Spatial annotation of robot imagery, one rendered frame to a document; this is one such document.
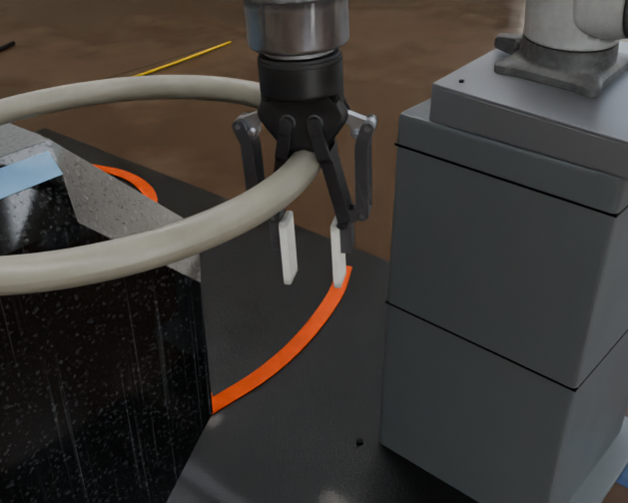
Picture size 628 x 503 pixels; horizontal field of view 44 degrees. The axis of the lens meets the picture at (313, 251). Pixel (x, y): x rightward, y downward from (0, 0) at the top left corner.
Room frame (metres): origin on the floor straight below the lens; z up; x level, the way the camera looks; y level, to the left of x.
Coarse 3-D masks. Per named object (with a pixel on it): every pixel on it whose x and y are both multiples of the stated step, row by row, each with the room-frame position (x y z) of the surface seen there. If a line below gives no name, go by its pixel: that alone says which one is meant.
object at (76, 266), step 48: (48, 96) 0.91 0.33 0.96; (96, 96) 0.93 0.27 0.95; (144, 96) 0.93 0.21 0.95; (192, 96) 0.92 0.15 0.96; (240, 96) 0.88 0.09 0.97; (288, 192) 0.59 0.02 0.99; (144, 240) 0.51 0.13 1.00; (192, 240) 0.52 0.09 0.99; (0, 288) 0.47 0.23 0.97; (48, 288) 0.48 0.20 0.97
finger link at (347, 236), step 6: (348, 210) 0.65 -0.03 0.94; (354, 210) 0.65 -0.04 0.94; (354, 216) 0.65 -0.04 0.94; (354, 222) 0.65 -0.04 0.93; (348, 228) 0.65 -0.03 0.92; (342, 234) 0.65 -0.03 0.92; (348, 234) 0.65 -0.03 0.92; (342, 240) 0.65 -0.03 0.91; (348, 240) 0.65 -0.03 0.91; (342, 246) 0.65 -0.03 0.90; (348, 246) 0.65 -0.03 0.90; (342, 252) 0.65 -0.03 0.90; (348, 252) 0.65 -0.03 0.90
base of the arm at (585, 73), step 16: (496, 48) 1.35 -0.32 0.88; (512, 48) 1.33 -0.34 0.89; (528, 48) 1.26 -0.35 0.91; (544, 48) 1.23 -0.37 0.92; (496, 64) 1.27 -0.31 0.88; (512, 64) 1.26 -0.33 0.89; (528, 64) 1.24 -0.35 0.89; (544, 64) 1.22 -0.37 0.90; (560, 64) 1.21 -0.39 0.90; (576, 64) 1.20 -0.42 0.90; (592, 64) 1.20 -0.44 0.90; (608, 64) 1.22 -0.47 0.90; (624, 64) 1.26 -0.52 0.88; (544, 80) 1.22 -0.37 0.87; (560, 80) 1.20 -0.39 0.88; (576, 80) 1.19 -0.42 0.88; (592, 80) 1.18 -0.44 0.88; (608, 80) 1.21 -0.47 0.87; (592, 96) 1.16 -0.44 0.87
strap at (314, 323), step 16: (128, 176) 2.60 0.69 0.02; (144, 192) 2.47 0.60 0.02; (336, 288) 1.86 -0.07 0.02; (320, 304) 1.78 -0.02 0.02; (336, 304) 1.78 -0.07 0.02; (320, 320) 1.71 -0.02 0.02; (304, 336) 1.64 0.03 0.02; (288, 352) 1.57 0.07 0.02; (272, 368) 1.51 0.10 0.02; (240, 384) 1.45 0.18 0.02; (256, 384) 1.45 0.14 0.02; (224, 400) 1.39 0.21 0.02
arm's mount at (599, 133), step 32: (480, 64) 1.30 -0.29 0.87; (448, 96) 1.20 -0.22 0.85; (480, 96) 1.17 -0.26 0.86; (512, 96) 1.17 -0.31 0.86; (544, 96) 1.17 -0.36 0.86; (576, 96) 1.17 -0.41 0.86; (608, 96) 1.17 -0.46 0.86; (480, 128) 1.16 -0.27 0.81; (512, 128) 1.13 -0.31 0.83; (544, 128) 1.09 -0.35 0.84; (576, 128) 1.06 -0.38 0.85; (608, 128) 1.05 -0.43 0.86; (576, 160) 1.05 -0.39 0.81; (608, 160) 1.02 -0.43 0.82
